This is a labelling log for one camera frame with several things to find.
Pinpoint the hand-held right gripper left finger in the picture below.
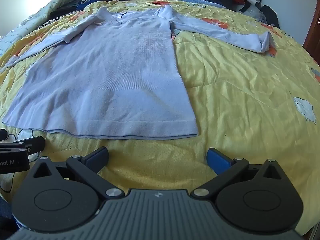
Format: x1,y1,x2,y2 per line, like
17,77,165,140
30,147,125,200

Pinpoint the brown wooden door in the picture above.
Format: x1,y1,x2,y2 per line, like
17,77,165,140
302,4,320,62

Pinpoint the black white striped cloth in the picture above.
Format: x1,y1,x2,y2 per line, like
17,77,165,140
36,14,65,29

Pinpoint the pale floral quilt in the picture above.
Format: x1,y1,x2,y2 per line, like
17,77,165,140
0,0,84,57

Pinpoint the lavender long-sleeved sweater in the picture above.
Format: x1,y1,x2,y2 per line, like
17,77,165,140
1,5,272,140

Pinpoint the yellow printed blanket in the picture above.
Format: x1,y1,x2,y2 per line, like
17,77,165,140
0,0,320,236

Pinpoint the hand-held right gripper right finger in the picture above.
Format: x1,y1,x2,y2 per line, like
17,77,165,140
191,148,288,201

